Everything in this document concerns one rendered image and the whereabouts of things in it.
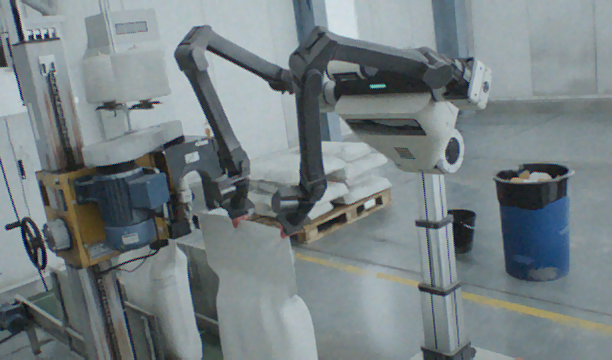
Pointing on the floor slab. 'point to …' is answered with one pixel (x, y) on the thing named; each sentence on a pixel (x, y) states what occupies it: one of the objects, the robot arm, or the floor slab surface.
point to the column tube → (43, 102)
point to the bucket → (462, 229)
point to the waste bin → (535, 220)
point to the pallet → (331, 217)
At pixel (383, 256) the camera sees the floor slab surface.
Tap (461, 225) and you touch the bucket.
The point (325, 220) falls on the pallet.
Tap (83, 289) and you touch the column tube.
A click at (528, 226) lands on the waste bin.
